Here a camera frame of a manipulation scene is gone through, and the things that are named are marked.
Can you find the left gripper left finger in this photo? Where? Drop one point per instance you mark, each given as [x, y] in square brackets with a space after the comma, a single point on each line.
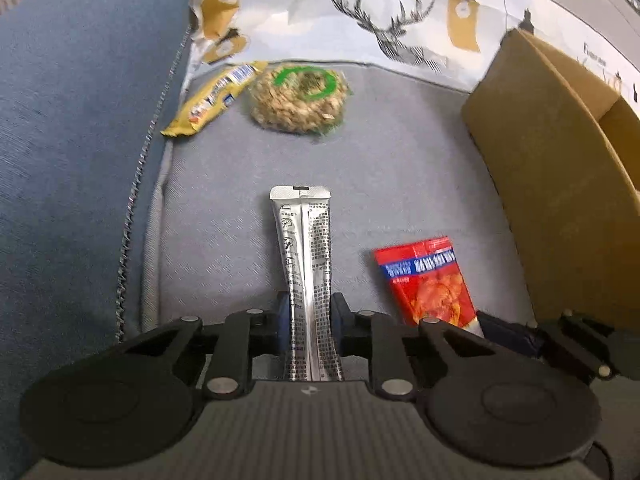
[235, 343]

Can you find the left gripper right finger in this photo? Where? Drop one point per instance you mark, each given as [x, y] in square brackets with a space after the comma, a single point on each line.
[375, 337]

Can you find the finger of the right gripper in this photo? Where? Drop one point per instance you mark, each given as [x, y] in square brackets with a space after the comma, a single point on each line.
[516, 337]

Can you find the red snack packet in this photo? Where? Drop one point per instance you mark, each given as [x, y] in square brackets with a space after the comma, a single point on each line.
[426, 282]

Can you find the silver foil snack bar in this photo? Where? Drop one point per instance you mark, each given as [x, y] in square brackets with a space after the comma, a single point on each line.
[302, 215]

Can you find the round seed cake green label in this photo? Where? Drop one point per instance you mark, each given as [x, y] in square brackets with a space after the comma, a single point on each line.
[300, 99]

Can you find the yellow candy bar wrapper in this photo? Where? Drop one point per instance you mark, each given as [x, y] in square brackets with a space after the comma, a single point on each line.
[213, 99]

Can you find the brown cardboard box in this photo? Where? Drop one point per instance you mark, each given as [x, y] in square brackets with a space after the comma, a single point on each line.
[563, 150]

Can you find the grey deer print sofa cover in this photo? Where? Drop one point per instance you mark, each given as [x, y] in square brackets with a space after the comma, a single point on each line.
[401, 167]

